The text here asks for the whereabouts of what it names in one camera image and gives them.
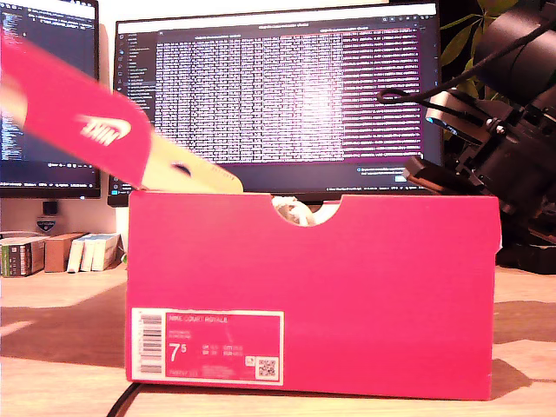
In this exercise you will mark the red shoebox lid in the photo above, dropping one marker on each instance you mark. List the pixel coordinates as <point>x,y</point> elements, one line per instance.
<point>69,108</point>

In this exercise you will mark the white stuffing paper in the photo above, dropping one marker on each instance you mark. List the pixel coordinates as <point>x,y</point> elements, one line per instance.
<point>299,213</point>

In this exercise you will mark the white stand post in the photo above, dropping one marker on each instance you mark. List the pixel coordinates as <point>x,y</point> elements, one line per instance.
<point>121,230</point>

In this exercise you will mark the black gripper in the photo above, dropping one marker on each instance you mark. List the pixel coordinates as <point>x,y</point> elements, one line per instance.
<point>512,169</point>

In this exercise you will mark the brown cardboard box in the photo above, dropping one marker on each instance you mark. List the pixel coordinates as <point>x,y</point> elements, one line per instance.
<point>58,254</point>

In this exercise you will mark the black monitor mount block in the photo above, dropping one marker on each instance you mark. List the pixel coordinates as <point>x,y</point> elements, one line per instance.
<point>50,207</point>

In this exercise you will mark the green printed box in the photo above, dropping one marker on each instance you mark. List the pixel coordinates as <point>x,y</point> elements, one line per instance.
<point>19,258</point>

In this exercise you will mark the black plant pot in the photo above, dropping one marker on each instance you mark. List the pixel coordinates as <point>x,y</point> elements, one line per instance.
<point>530,260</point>

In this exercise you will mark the dark shield badge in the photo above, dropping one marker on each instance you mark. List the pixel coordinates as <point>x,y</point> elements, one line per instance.
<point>46,226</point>

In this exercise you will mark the black monitor with code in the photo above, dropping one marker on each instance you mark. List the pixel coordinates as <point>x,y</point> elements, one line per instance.
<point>56,65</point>

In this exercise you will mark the white slim box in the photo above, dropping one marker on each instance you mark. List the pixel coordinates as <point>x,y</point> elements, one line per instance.
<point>104,254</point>
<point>87,256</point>
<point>74,258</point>

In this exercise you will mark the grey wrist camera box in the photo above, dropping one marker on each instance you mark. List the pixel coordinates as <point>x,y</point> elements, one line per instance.
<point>452,113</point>

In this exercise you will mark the large black computer monitor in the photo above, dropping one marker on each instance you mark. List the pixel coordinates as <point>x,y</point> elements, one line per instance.
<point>260,100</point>

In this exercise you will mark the red shoebox base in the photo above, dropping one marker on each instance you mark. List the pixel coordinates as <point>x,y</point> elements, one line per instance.
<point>356,299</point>

